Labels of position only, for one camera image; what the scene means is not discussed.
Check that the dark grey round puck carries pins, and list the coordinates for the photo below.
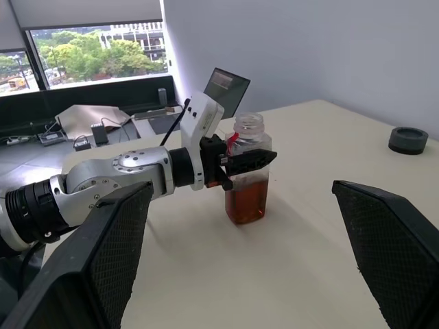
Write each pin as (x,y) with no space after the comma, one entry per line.
(408,140)

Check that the beige cardboard sheet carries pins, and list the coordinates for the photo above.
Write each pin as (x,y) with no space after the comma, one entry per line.
(85,114)

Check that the white roller blind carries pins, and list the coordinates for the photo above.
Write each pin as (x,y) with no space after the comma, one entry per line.
(85,12)

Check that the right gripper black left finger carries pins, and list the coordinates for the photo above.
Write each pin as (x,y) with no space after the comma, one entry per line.
(85,267)

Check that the white power strip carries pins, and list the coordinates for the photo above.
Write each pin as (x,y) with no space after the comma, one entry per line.
(17,140)

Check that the plastic bottle with amber liquid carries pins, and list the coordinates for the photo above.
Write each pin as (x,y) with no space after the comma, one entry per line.
(247,202)

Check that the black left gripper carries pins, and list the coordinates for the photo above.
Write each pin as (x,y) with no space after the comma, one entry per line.
(211,154)

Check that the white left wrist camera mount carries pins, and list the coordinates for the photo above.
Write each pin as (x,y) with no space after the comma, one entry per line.
(202,116)

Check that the black power adapter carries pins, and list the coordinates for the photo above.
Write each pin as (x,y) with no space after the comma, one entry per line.
(82,144)
(99,133)

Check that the small grey box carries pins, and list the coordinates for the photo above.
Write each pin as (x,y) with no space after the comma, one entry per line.
(162,96)

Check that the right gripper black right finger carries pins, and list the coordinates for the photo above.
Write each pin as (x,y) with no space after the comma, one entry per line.
(394,257)

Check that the dark grey laptop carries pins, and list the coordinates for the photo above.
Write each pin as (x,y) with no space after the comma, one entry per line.
(226,92)

